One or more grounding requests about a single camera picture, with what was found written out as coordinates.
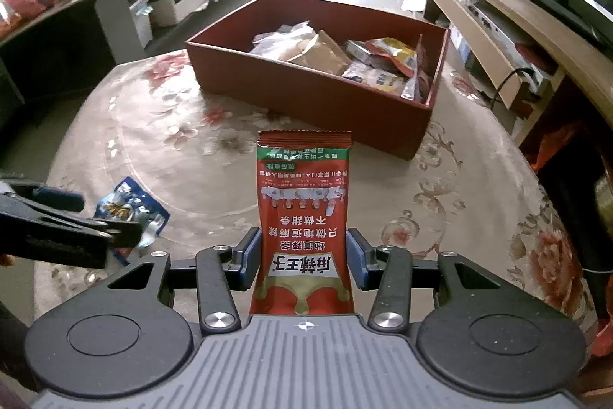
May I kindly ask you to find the blue cartoon snack packet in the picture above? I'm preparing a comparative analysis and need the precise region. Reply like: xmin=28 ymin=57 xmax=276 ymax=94
xmin=94 ymin=176 xmax=170 ymax=274

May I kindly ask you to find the white Kaprons packet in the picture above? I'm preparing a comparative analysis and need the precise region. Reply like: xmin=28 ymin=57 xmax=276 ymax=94
xmin=345 ymin=41 xmax=381 ymax=67

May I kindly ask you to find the long silver white packet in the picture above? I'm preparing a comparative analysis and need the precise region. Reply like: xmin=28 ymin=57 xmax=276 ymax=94
xmin=249 ymin=21 xmax=316 ymax=61

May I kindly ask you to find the red cardboard box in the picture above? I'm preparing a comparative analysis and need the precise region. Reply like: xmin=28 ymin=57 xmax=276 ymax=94
xmin=186 ymin=0 xmax=449 ymax=160

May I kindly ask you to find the round bread bun packet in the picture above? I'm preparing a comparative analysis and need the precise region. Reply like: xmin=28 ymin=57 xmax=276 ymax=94
xmin=288 ymin=30 xmax=352 ymax=76

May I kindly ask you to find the red spicy strip packet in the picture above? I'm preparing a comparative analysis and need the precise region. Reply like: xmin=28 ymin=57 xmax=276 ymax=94
xmin=251 ymin=130 xmax=354 ymax=315

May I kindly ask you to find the red yellow snack packet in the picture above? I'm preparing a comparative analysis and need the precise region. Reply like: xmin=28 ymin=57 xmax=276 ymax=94
xmin=365 ymin=37 xmax=419 ymax=78

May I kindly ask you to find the dark long side table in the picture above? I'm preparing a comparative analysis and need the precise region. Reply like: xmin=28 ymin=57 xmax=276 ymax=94
xmin=1 ymin=0 xmax=146 ymax=115

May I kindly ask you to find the white green snack packet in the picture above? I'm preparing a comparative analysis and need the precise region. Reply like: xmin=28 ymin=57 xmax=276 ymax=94
xmin=401 ymin=35 xmax=431 ymax=103

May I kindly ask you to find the white storage box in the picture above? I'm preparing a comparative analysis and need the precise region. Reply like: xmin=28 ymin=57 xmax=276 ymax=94
xmin=151 ymin=0 xmax=210 ymax=28

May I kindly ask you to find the yellow waffle snack bag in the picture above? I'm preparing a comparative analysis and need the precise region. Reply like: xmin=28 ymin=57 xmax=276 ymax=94
xmin=342 ymin=60 xmax=406 ymax=95

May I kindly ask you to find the wooden TV cabinet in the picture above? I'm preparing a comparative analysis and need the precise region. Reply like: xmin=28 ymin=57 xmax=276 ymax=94
xmin=423 ymin=0 xmax=612 ymax=145

